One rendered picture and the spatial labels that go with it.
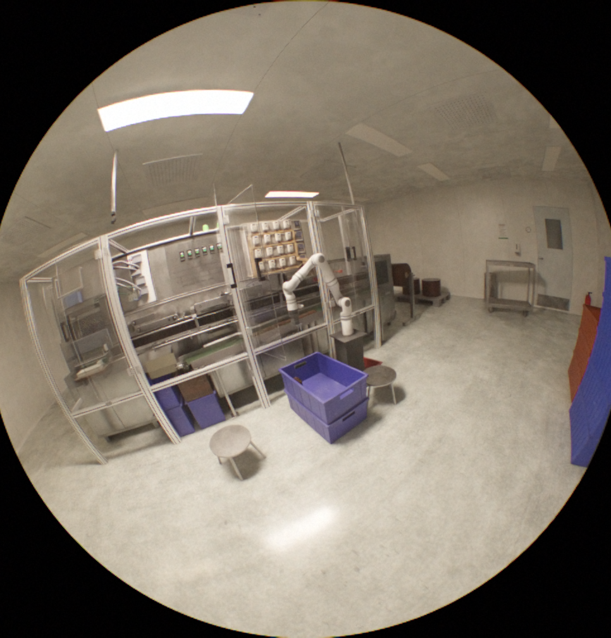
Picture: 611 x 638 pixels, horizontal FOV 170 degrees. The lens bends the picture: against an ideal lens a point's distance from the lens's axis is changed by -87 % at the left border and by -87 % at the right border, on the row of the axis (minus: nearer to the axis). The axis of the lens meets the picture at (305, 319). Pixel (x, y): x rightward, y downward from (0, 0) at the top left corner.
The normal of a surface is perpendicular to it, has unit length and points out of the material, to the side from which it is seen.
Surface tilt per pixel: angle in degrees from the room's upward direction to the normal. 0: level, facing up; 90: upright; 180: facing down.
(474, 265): 90
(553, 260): 90
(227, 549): 0
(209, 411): 90
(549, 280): 90
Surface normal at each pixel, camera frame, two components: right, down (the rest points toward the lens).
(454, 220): -0.83, 0.29
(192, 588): -0.17, -0.95
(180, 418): 0.53, 0.15
